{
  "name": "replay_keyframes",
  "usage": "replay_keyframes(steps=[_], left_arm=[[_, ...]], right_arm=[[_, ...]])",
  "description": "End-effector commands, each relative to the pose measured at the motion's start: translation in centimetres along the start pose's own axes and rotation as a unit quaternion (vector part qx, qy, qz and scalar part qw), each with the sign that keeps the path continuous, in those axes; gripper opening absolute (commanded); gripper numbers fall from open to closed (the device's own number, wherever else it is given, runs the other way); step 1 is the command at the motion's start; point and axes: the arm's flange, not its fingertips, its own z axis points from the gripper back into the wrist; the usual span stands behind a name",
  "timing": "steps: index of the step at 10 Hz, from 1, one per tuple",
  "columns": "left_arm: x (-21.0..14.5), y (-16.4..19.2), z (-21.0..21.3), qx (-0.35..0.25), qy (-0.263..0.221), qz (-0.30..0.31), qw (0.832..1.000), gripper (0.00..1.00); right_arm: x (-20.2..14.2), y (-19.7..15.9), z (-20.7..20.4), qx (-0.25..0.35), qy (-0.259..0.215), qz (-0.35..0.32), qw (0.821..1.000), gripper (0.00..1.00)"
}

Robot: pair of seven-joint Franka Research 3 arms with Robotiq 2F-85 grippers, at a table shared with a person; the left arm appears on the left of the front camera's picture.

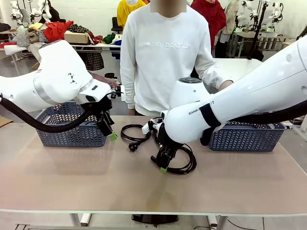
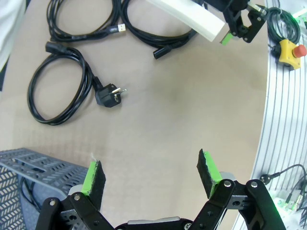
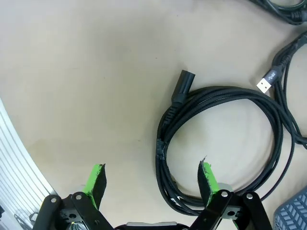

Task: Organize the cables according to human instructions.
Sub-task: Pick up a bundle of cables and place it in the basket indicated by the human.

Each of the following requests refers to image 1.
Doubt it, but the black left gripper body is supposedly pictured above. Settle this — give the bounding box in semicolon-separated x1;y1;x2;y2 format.
92;97;113;127

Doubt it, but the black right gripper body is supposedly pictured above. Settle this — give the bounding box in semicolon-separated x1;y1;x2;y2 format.
157;124;184;154

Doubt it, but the thin black smooth cable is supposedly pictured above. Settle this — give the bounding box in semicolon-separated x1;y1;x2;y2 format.
83;116;99;127

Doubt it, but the black round-plug power cable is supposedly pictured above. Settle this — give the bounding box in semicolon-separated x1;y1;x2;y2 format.
120;123;153;152

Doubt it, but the black braided cable with tape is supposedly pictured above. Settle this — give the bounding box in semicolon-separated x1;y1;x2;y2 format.
157;143;197;175

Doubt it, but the person's left forearm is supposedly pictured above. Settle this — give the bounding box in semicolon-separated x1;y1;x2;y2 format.
194;64;233;89

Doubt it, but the person's right forearm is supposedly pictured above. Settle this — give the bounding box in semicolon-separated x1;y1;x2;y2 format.
119;71;136;111

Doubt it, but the person's left hand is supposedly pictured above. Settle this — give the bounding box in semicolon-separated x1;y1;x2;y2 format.
218;80;234;91

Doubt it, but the red checked cloth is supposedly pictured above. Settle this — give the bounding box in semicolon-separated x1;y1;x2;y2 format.
87;70;119;89

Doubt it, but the gray plastic lattice basket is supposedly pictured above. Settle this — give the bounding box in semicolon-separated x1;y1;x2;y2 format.
208;121;287;152
35;102;108;148

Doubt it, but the dark plaid cloth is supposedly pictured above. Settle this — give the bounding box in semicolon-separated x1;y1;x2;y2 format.
85;52;105;70

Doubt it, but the person in white sweatshirt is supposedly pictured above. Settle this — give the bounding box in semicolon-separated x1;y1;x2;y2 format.
119;0;235;117

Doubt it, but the green cloth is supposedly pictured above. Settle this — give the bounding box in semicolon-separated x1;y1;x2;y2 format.
103;33;117;44

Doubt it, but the shallow brown cardboard box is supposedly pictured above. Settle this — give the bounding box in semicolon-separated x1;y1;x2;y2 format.
63;32;91;45

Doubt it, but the white table leg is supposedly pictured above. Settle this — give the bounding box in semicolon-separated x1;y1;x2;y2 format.
69;212;92;227
207;214;227;228

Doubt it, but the black office chair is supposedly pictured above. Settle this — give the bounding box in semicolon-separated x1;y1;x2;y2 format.
111;16;124;34

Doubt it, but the red garment pile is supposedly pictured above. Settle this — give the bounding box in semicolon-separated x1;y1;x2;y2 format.
44;20;74;41

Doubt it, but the person in yellow hoodie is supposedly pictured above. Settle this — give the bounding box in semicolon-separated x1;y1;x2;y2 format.
117;0;146;29

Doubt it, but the red hooded coat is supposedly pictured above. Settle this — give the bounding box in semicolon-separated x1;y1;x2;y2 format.
190;0;227;52

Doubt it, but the black tripod pole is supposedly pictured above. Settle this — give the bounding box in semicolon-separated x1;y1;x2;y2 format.
248;2;268;60

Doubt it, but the black corrugated cable hose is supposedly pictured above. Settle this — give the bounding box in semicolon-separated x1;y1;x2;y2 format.
0;93;113;134

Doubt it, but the black pedestal base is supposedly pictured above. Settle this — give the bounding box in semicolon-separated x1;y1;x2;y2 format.
131;214;179;222

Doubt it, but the black fabric cable sleeve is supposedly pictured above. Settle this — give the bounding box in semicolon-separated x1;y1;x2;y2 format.
200;100;307;147

